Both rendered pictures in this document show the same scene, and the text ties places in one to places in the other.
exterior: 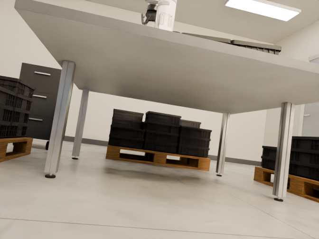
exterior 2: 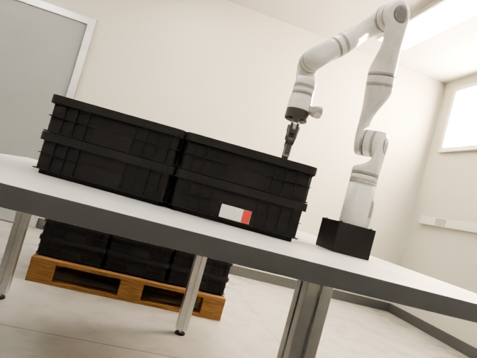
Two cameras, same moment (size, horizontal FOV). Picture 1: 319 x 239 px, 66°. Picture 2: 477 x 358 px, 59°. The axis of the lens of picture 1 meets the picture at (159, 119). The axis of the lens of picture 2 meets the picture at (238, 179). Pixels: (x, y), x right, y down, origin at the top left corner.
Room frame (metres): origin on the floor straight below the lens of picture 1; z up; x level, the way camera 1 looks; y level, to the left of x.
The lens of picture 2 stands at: (1.63, 1.47, 0.78)
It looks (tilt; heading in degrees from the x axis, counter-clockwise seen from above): 3 degrees up; 268
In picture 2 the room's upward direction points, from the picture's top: 15 degrees clockwise
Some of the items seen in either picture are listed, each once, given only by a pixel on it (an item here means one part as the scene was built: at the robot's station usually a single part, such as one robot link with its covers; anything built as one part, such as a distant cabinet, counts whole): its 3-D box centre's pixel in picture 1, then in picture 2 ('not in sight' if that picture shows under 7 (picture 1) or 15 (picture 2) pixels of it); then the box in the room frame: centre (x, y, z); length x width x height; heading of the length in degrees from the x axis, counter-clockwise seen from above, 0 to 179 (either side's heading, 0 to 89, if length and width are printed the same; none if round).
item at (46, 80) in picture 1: (44, 109); not in sight; (2.90, 1.38, 0.45); 0.62 x 0.45 x 0.90; 10
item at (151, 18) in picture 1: (152, 13); (294, 123); (1.47, 0.14, 1.06); 0.08 x 0.08 x 0.09
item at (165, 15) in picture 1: (164, 20); (358, 199); (1.18, 0.04, 0.89); 0.09 x 0.09 x 0.17; 10
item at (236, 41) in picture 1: (244, 56); not in sight; (1.58, -0.50, 0.92); 0.40 x 0.30 x 0.02; 0
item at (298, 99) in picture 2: (154, 1); (306, 103); (1.45, 0.14, 1.13); 0.11 x 0.09 x 0.06; 175
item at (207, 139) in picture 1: (191, 141); not in sight; (3.04, -0.43, 0.31); 0.40 x 0.30 x 0.34; 100
